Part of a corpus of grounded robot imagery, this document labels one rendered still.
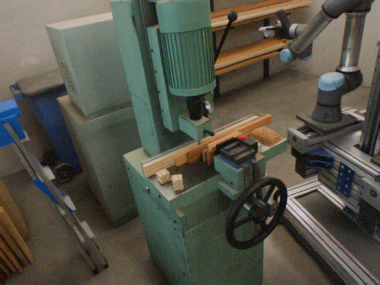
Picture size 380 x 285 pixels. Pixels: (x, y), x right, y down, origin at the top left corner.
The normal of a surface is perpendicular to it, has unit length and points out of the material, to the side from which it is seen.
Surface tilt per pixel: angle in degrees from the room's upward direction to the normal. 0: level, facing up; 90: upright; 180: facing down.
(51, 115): 95
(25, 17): 90
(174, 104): 90
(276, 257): 0
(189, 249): 90
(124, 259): 0
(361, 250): 0
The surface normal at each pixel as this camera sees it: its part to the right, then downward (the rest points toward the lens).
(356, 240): -0.12, -0.86
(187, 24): 0.11, 0.48
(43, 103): 0.59, 0.41
